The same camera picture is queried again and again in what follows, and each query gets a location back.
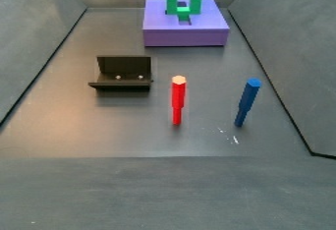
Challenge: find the green U-shaped block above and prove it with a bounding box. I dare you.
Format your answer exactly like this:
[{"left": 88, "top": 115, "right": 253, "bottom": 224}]
[{"left": 165, "top": 0, "right": 202, "bottom": 22}]

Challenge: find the purple base block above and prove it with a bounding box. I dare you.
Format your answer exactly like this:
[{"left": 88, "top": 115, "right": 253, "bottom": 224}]
[{"left": 142, "top": 0, "right": 229, "bottom": 46}]

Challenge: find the red hexagonal peg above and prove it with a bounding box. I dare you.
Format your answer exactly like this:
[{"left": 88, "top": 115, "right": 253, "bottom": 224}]
[{"left": 172, "top": 76, "right": 186, "bottom": 125}]

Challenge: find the black angle fixture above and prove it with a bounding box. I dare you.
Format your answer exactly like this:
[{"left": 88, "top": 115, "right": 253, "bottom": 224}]
[{"left": 88, "top": 55, "right": 152, "bottom": 89}]

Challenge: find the blue hexagonal peg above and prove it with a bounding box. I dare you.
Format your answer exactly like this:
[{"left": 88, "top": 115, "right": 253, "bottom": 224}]
[{"left": 233, "top": 78, "right": 261, "bottom": 127}]

